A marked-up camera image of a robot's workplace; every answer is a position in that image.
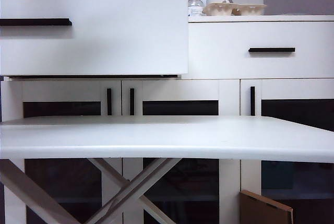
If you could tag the clear pump sanitizer bottle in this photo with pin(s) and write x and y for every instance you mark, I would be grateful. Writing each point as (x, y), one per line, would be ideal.
(194, 6)

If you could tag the beige egg carton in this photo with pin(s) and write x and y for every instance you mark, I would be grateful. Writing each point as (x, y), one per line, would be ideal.
(219, 9)
(251, 10)

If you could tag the white sideboard cabinet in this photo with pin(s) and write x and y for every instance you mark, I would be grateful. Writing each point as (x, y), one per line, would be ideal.
(235, 18)

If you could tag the white glass-panel cabinet door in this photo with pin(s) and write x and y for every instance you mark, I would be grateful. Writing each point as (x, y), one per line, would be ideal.
(60, 91)
(295, 89)
(180, 91)

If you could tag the white ceramic mug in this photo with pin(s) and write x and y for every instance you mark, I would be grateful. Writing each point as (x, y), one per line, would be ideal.
(217, 0)

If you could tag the wide white table leg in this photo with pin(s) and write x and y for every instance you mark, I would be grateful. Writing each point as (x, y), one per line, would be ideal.
(26, 190)

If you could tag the brown cardboard sheet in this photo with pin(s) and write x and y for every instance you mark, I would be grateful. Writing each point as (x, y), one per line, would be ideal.
(261, 208)

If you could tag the white drawer front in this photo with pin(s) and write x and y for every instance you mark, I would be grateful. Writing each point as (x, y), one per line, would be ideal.
(221, 62)
(117, 38)

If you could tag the white crossed table leg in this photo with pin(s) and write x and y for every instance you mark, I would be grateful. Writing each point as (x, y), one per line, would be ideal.
(146, 182)
(109, 171)

